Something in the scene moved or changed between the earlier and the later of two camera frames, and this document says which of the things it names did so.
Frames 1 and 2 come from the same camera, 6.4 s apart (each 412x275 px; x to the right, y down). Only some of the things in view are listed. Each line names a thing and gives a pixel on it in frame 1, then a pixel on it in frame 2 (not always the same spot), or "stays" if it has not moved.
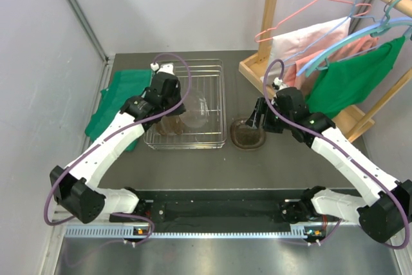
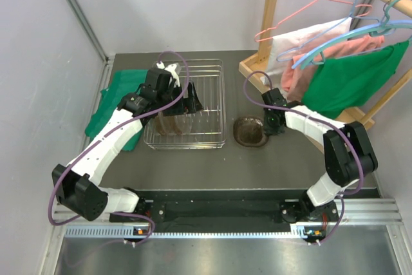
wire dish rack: x=203 y=123 stays
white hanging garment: x=287 y=48 stays
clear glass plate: x=197 y=109 -> x=187 y=123
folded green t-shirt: x=126 y=84 stays
